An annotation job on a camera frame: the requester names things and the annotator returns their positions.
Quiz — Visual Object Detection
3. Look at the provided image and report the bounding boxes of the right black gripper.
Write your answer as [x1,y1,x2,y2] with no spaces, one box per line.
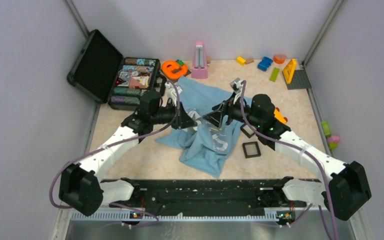
[203,91,262,129]

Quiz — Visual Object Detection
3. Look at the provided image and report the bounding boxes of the light blue t-shirt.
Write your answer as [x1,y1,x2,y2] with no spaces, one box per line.
[156,77,242,178]

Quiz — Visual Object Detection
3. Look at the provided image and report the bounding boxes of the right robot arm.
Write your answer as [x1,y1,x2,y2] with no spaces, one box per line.
[203,94,372,221]

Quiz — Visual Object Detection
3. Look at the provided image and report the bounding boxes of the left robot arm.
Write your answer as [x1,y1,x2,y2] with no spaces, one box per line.
[58,87,197,216]

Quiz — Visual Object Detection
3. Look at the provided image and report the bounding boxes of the pink metronome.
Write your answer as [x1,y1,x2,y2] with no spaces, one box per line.
[190,41,209,79]

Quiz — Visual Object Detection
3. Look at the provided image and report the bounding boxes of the orange letter e toy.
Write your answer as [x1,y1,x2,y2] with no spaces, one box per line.
[161,60,189,81]

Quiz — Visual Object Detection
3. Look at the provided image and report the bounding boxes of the yellow small toy brick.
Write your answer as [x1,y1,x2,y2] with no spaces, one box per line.
[235,56,247,66]

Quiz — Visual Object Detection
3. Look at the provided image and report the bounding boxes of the orange toy car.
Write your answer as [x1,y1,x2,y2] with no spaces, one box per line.
[274,107,288,124]

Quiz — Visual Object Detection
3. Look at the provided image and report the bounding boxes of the small green block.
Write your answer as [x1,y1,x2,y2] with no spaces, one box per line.
[176,59,184,66]

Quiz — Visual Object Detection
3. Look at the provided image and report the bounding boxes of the brown small block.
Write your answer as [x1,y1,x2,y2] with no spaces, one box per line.
[245,58,254,65]

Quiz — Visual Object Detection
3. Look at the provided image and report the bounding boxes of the green toy brick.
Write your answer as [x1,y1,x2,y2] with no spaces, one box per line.
[269,67,280,82]

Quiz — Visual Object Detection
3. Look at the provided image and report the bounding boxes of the blue toy brick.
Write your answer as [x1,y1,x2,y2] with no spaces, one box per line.
[257,56,273,72]

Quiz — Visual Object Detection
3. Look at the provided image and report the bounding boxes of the orange small cup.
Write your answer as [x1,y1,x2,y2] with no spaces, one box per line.
[273,54,287,65]

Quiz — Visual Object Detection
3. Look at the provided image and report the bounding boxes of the yellow triangular toy block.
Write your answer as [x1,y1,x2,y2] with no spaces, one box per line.
[282,58,297,85]

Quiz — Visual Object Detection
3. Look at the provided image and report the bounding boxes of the grey building baseplate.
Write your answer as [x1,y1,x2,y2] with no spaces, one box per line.
[286,69,312,90]

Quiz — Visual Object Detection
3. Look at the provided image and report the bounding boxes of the black poker chip case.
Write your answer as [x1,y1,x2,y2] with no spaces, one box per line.
[66,29,167,111]

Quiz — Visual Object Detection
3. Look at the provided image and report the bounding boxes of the green pink toy pieces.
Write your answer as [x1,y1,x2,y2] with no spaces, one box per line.
[321,121,341,150]

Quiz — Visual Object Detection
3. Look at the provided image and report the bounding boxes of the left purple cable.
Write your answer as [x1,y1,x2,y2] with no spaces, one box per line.
[48,82,182,228]

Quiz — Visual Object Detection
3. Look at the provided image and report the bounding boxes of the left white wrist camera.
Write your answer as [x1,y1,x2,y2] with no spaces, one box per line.
[164,82,183,102]

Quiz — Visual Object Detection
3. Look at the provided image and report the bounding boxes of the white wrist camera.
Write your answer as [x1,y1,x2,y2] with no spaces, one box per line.
[164,82,183,102]
[230,78,244,104]

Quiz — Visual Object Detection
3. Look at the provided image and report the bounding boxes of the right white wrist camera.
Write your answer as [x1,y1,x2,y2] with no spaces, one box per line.
[230,78,244,104]

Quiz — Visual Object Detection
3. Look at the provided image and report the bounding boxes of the upper black square frame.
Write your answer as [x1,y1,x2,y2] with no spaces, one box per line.
[240,123,255,139]

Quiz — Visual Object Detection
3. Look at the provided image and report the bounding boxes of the black square frame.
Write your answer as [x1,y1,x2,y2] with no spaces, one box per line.
[242,141,262,159]
[240,123,255,139]

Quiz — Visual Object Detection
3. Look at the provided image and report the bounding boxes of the lower black square frame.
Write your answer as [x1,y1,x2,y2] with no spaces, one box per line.
[242,141,262,159]

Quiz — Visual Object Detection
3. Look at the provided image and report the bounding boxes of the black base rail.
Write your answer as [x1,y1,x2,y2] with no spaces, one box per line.
[117,179,307,217]

